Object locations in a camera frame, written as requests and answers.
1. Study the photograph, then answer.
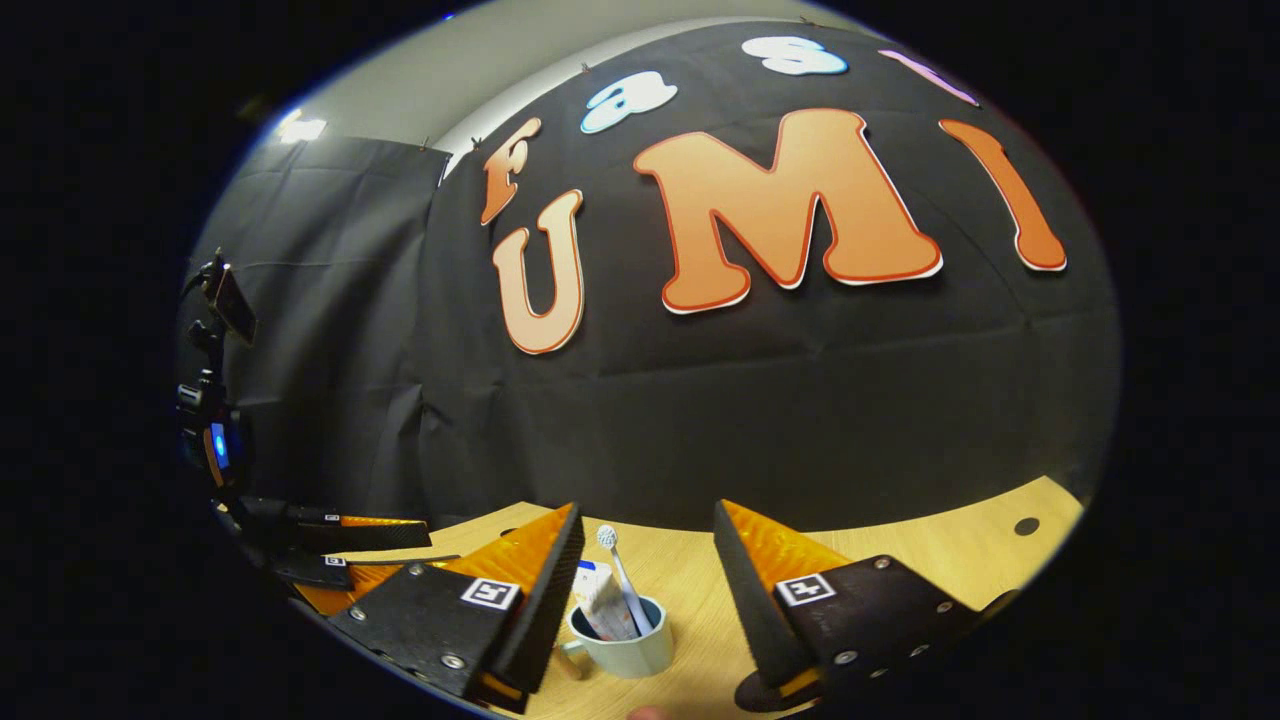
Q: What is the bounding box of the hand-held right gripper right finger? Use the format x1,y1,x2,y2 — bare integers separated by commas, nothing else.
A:
713,499,1021,706

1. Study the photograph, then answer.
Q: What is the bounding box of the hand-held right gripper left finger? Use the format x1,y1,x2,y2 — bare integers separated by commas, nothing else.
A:
328,502,586,716

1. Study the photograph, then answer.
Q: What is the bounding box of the white toothpaste tube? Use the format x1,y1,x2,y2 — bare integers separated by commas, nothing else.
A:
575,560,641,642

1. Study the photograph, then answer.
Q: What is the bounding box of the white toothbrush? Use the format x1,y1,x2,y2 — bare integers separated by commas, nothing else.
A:
597,524,656,636

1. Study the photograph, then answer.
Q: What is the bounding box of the pale green cup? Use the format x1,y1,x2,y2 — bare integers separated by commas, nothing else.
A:
560,595,676,681

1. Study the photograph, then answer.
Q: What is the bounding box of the dark round coaster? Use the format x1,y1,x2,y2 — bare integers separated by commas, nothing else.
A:
735,672,826,714

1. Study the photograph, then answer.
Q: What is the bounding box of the wooden desktop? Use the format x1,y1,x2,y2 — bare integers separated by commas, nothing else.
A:
300,475,1086,720

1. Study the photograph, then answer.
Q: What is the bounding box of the black backdrop cloth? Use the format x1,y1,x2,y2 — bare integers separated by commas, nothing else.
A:
178,20,1121,531

